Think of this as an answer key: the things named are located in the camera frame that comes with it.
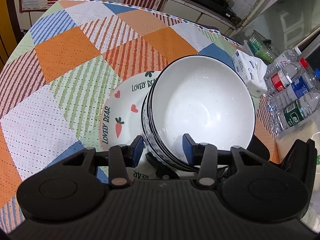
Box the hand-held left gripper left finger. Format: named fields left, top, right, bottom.
left=60, top=135, right=145, bottom=188

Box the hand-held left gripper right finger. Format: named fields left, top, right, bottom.
left=182, top=133, right=269, bottom=188

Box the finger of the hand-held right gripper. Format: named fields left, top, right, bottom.
left=145, top=152, right=179, bottom=180
left=247, top=134, right=271, bottom=164

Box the white ribbed bowl black rim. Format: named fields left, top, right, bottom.
left=141, top=82, right=200, bottom=173
left=149, top=55, right=256, bottom=167

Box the pink rimmed printed plate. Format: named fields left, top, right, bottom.
left=99, top=70, right=180, bottom=180

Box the green label water bottle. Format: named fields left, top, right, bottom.
left=271, top=90, right=320, bottom=134

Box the blue label water bottle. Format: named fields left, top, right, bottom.
left=266, top=68, right=320, bottom=115

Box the red label water bottle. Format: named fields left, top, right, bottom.
left=264, top=58, right=310, bottom=98

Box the white tissue pack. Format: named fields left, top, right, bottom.
left=231, top=50, right=268, bottom=98

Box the white label water bottle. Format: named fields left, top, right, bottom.
left=264, top=49, right=304, bottom=80

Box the green plastic basket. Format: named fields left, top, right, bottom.
left=242, top=30, right=280, bottom=64

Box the patchwork tablecloth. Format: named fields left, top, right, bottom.
left=0, top=0, right=279, bottom=230

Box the grey glass panel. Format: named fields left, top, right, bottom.
left=230, top=0, right=320, bottom=55

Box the yellow wooden chair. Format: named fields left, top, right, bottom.
left=0, top=0, right=24, bottom=65

